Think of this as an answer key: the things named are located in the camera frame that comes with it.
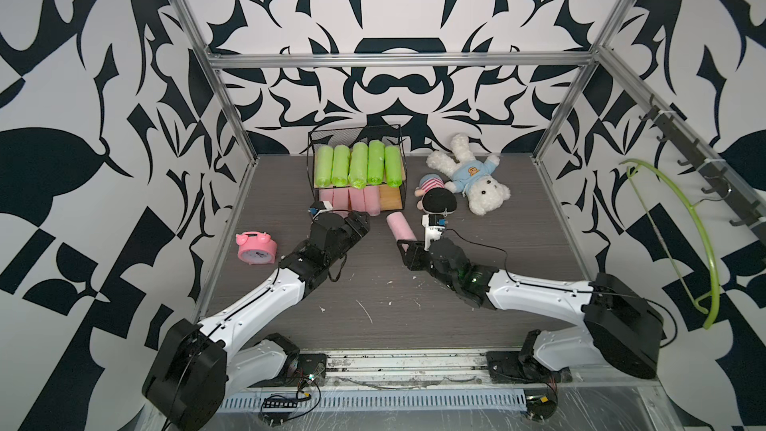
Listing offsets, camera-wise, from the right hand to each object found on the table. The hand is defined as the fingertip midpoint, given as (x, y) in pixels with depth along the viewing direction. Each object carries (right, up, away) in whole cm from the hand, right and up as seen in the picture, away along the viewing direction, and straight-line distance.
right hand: (401, 239), depth 82 cm
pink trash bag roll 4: (-9, +10, +18) cm, 22 cm away
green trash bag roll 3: (-12, +18, +5) cm, 22 cm away
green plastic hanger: (+58, -8, -22) cm, 63 cm away
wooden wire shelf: (-2, +10, +23) cm, 25 cm away
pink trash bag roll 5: (0, +3, +1) cm, 3 cm away
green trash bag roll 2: (-18, +20, +9) cm, 29 cm away
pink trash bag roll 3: (-13, +10, +17) cm, 24 cm away
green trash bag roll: (-23, +21, +9) cm, 32 cm away
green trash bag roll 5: (-2, +20, +9) cm, 22 cm away
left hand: (-11, +6, 0) cm, 12 cm away
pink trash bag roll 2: (-19, +8, +18) cm, 27 cm away
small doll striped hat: (+13, +10, +20) cm, 26 cm away
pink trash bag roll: (-24, +11, +19) cm, 33 cm away
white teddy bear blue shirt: (+26, +16, +20) cm, 37 cm away
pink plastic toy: (-41, -4, +4) cm, 41 cm away
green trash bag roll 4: (-7, +19, +7) cm, 22 cm away
